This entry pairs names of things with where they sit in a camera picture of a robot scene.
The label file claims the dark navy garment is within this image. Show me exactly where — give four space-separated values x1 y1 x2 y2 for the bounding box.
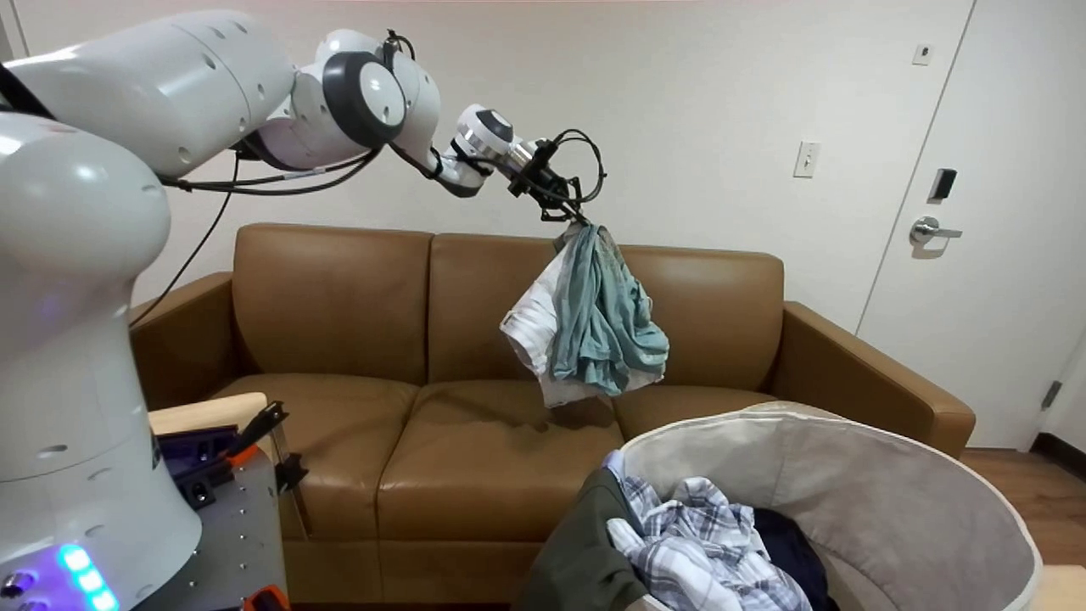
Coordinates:
755 508 840 611

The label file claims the grey robot base table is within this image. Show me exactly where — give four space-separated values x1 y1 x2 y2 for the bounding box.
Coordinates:
136 390 296 611

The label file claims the teal and white clothing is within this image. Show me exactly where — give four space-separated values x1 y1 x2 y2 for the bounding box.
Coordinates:
499 225 672 406

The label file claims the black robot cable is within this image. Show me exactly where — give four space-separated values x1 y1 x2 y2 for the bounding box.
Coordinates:
167 126 611 217

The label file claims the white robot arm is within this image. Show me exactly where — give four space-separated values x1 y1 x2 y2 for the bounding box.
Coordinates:
0 11 575 611

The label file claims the white door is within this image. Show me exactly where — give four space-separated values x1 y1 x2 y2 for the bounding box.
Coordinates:
862 0 1086 449

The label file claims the silver door handle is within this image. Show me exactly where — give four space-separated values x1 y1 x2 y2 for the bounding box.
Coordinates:
910 217 959 251

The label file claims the white light switch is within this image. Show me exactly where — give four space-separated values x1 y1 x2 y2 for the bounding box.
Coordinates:
791 139 821 179

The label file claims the grey fabric laundry bag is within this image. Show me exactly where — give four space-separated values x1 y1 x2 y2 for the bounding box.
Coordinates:
515 400 1046 611

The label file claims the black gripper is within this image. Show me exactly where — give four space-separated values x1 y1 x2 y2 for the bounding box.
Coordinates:
509 139 584 226

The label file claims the brown leather sofa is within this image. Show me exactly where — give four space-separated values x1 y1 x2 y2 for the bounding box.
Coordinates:
134 225 973 611

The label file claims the plaid blue white shirt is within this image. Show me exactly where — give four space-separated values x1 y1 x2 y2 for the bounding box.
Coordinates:
604 451 814 611

